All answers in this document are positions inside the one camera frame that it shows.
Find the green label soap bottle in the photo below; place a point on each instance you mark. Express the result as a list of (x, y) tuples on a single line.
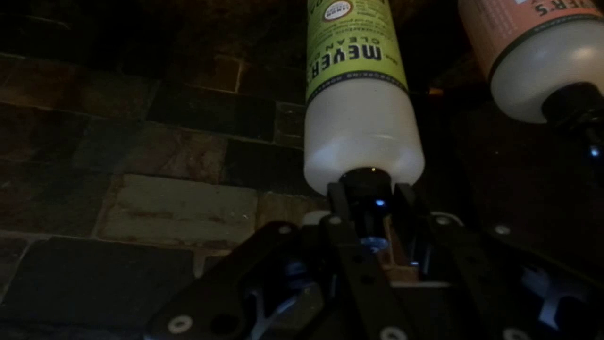
[(359, 94)]

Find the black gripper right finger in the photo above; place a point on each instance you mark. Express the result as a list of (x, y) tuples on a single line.
[(478, 270)]

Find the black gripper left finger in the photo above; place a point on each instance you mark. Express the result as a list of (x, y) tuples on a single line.
[(295, 276)]

